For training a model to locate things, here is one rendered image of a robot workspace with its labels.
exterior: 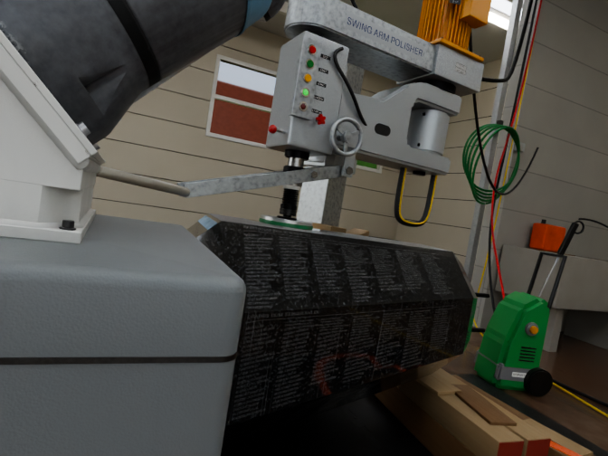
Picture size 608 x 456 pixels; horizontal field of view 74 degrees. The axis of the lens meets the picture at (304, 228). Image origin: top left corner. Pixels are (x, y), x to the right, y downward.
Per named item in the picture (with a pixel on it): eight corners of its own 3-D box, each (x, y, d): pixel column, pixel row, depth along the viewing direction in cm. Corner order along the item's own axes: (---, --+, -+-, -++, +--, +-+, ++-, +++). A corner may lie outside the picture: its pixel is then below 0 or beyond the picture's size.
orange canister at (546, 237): (520, 250, 406) (527, 217, 404) (553, 254, 426) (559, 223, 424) (541, 253, 386) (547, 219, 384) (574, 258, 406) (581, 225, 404)
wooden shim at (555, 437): (517, 424, 175) (517, 421, 175) (529, 421, 180) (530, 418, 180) (580, 460, 154) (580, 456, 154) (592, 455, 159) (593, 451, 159)
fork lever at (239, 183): (332, 175, 183) (331, 164, 182) (357, 175, 166) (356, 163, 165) (176, 195, 152) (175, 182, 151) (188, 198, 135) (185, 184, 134)
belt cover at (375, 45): (438, 107, 211) (443, 75, 211) (479, 99, 189) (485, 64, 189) (271, 46, 165) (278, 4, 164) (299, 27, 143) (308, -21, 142)
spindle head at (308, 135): (335, 170, 185) (351, 71, 182) (364, 170, 166) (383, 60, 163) (262, 154, 167) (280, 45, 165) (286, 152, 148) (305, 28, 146)
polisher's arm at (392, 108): (415, 195, 208) (432, 99, 206) (451, 198, 188) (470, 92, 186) (289, 168, 173) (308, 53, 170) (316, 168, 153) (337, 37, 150)
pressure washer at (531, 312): (513, 374, 280) (537, 250, 276) (550, 398, 245) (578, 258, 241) (467, 368, 275) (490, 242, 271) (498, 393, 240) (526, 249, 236)
